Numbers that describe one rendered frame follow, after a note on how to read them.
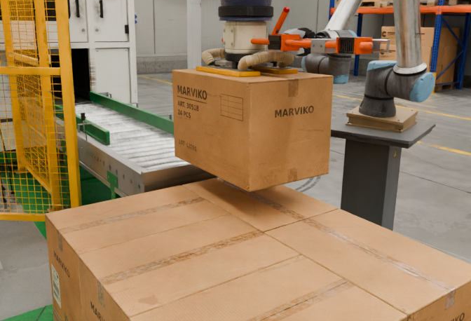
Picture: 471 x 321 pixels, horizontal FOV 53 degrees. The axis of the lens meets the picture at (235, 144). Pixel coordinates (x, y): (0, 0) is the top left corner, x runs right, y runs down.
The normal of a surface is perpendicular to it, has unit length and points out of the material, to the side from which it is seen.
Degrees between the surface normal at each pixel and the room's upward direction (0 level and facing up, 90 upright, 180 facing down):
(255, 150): 89
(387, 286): 0
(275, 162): 89
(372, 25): 90
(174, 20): 90
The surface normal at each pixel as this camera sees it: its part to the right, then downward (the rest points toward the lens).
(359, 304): 0.01, -0.97
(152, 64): 0.58, 0.22
